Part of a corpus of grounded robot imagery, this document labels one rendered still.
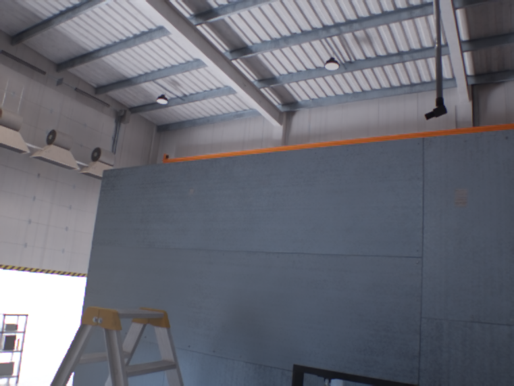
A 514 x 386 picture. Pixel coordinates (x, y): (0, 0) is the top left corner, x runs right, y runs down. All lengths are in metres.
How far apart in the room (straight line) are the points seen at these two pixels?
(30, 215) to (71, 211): 1.25
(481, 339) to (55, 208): 11.59
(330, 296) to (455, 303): 0.54
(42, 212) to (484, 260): 11.39
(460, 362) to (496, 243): 0.50
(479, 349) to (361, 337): 0.48
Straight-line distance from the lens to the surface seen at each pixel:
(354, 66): 10.66
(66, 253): 12.78
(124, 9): 10.30
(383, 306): 1.98
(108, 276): 2.97
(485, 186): 1.98
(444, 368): 1.95
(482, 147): 2.03
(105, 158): 12.65
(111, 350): 1.81
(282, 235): 2.18
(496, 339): 1.92
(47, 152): 11.62
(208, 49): 10.14
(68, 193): 12.81
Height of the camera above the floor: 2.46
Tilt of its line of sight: 11 degrees up
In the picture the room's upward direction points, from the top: 5 degrees clockwise
